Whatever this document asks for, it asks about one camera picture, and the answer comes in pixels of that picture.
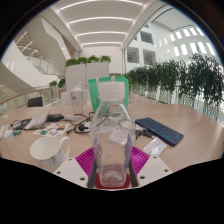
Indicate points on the colourful sticker sheet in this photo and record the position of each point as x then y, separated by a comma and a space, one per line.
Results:
51, 130

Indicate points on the planter with green plants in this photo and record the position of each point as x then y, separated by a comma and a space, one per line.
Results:
56, 86

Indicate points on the row of green hedge plants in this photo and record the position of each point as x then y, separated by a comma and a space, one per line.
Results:
180, 80

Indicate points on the small teal marker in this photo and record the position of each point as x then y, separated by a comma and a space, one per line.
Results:
16, 132

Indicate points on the flat round red coaster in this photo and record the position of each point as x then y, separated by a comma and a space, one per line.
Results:
98, 184

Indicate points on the white computer mouse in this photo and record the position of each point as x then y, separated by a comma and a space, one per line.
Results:
7, 132

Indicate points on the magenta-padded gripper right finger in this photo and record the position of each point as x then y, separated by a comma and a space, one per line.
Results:
153, 168

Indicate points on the black office chair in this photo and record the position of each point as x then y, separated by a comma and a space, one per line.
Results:
35, 101

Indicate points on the clear plastic bottle white cap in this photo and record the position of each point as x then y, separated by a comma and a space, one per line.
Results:
111, 133

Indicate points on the small black pouch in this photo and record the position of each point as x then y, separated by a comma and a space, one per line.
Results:
55, 117

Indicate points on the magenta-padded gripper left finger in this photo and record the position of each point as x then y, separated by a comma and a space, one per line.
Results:
71, 170

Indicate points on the clear drink bottle with lid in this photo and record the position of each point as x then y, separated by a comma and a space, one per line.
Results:
77, 100

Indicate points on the white cabinet topped with plants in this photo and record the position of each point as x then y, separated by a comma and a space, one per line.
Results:
87, 73

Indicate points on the dark blue keyboard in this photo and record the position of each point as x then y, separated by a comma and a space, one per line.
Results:
160, 131

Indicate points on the green tote bag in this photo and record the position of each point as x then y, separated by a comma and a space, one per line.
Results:
95, 90

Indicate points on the white ceramic mug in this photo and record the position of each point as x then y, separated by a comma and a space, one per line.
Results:
50, 151

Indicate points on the white flat packet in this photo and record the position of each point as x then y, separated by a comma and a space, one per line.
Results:
155, 146

